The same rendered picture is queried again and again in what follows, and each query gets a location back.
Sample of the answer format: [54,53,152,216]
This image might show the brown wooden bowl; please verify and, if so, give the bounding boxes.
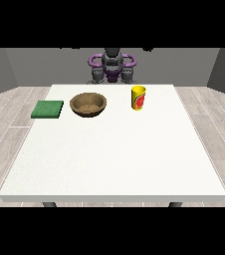
[69,92,108,119]

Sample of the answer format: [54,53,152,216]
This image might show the yellow cup with melon print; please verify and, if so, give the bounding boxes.
[130,85,147,112]

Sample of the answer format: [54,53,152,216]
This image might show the green square pad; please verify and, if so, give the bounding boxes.
[30,100,65,120]

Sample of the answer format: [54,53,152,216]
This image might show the grey robot trunk purple rings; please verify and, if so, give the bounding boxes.
[87,48,139,86]

